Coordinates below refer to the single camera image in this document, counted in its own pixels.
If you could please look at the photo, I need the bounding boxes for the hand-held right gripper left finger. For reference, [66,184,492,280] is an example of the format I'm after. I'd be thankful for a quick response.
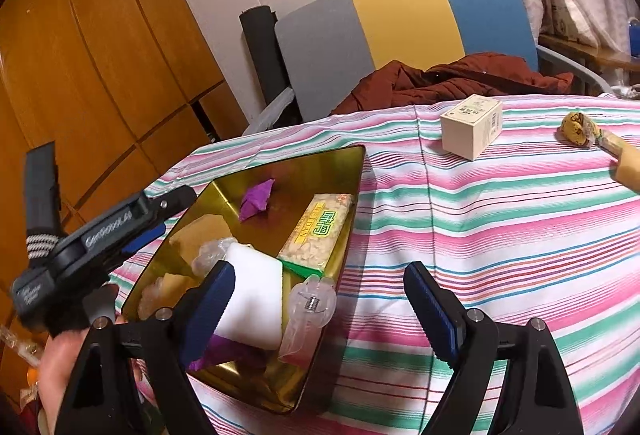
[55,260,237,435]

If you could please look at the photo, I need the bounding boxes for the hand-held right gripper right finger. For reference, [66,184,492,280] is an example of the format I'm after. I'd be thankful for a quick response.
[403,261,586,435]

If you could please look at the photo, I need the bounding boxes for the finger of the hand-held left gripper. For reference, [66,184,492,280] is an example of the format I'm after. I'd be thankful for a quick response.
[102,223,167,268]
[145,186,198,221]

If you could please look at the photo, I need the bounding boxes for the purple snack packet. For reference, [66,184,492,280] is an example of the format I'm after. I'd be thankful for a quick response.
[189,334,268,372]

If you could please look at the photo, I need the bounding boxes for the white sponge block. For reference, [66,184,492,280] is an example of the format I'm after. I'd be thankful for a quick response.
[212,242,286,351]

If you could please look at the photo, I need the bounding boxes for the gold tin box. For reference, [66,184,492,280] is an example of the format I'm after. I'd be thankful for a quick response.
[119,145,366,415]

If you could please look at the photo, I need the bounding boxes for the person's left hand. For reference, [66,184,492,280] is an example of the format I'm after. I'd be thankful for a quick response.
[37,329,88,428]

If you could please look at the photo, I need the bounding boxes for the clear crinkled wrapper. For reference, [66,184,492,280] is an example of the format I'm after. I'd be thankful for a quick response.
[192,240,236,276]

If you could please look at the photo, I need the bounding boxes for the purple crumpled wrapper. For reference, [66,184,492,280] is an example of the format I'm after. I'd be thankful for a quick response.
[239,178,277,222]

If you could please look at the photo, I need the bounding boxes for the striped table cloth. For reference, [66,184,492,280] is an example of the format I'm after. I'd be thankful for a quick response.
[107,92,640,435]

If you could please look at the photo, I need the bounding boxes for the clear plastic clip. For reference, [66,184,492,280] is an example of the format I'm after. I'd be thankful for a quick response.
[277,274,340,361]

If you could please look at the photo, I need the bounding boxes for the rice cracker packet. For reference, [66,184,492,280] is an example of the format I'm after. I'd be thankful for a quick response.
[276,194,356,278]

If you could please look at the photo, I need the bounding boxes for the black foam roll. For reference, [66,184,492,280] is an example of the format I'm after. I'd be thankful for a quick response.
[239,5,301,126]

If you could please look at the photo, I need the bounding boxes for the wooden wardrobe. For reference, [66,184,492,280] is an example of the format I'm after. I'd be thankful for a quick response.
[0,0,226,356]

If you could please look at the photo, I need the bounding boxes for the cream cardboard box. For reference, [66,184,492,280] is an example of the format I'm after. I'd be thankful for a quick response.
[440,94,504,162]

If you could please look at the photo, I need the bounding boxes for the brown red jacket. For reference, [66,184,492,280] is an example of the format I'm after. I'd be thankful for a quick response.
[331,52,575,117]

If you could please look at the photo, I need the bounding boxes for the yellow brown snack packet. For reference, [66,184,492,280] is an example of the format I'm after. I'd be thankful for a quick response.
[557,112,601,148]

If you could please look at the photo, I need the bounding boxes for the grey yellow blue chair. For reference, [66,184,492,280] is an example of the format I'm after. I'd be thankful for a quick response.
[274,0,613,126]

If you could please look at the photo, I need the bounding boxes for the wooden desk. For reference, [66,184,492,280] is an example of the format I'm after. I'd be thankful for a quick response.
[539,32,640,71]

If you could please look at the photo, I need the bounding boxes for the blue bottle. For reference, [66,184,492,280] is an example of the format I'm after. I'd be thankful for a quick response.
[625,16,640,58]

